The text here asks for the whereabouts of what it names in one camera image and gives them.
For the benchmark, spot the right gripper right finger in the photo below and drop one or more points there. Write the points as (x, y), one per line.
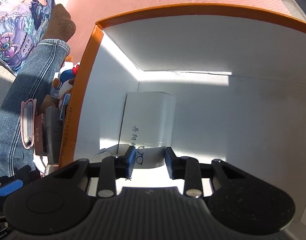
(175, 165)

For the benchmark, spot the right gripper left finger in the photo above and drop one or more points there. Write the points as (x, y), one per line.
(127, 163)

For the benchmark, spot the dark red small box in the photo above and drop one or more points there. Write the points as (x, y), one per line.
(40, 135)

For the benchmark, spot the brown cardboard box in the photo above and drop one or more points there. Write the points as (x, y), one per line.
(47, 102)

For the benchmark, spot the donald duck plush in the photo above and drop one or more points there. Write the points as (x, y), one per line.
(64, 79)

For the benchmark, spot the pink notebook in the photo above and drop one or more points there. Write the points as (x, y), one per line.
(27, 118)

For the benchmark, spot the black box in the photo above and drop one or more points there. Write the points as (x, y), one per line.
(54, 132)

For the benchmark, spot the orange storage box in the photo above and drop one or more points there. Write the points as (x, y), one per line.
(238, 75)

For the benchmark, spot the blue jeans leg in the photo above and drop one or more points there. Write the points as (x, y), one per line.
(25, 95)

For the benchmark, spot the brown sock foot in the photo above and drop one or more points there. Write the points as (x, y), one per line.
(60, 25)

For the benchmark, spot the anime print pillow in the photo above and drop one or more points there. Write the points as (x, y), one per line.
(22, 25)

